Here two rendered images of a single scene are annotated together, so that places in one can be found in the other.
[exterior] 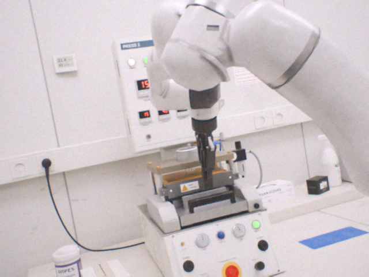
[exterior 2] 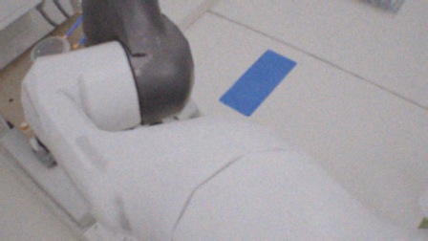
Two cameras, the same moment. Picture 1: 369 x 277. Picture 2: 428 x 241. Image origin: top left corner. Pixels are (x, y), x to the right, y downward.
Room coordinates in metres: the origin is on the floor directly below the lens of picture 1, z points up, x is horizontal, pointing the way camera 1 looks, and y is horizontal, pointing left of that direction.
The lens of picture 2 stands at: (0.73, 0.05, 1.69)
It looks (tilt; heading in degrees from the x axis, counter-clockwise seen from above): 52 degrees down; 333
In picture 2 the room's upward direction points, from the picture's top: 9 degrees counter-clockwise
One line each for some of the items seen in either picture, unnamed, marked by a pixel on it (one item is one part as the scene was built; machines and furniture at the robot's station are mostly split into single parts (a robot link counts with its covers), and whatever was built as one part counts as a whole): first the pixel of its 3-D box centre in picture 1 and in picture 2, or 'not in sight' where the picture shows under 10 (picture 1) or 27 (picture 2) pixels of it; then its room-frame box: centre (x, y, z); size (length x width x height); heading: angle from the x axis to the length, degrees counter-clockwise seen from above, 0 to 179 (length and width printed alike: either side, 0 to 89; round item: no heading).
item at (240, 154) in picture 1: (234, 160); not in sight; (1.61, -0.17, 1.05); 0.15 x 0.05 x 0.15; 105
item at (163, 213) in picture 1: (161, 212); (47, 174); (1.32, 0.12, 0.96); 0.25 x 0.05 x 0.07; 15
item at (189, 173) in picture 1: (192, 170); not in sight; (1.43, 0.00, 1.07); 0.22 x 0.17 x 0.10; 105
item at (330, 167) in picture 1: (330, 159); not in sight; (1.96, -0.66, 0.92); 0.09 x 0.08 x 0.25; 67
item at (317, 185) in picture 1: (317, 184); not in sight; (1.88, -0.56, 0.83); 0.09 x 0.06 x 0.07; 128
